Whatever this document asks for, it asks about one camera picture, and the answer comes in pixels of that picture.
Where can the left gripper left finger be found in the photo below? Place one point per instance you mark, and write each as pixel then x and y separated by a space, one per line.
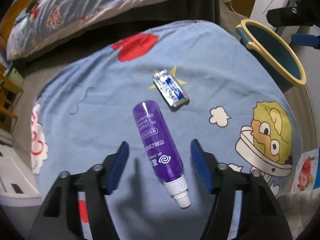
pixel 59 215

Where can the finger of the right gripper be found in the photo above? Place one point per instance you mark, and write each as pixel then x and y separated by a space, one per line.
pixel 306 40

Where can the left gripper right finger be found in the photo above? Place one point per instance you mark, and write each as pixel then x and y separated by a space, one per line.
pixel 261 216

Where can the teal yellow-rimmed trash bin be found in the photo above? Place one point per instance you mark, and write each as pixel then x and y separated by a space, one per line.
pixel 273 53

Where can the white cabinet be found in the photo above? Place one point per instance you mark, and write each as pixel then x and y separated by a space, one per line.
pixel 260 10

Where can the strawberry picture card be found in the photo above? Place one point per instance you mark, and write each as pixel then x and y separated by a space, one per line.
pixel 306 176

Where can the blue cartoon blanket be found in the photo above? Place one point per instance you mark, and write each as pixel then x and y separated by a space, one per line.
pixel 235 110

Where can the purple spray bottle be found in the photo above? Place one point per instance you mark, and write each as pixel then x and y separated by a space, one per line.
pixel 162 151

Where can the wooden side table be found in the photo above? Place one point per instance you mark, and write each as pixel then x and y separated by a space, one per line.
pixel 9 92

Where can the blue white sachet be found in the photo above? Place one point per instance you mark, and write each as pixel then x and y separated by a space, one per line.
pixel 170 89

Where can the white green bucket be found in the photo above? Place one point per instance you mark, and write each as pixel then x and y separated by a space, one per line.
pixel 12 74

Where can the bed with cartoon duvet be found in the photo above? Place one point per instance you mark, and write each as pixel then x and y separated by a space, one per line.
pixel 41 23

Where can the wooden headboard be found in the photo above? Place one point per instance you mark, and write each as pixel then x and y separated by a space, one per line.
pixel 9 18

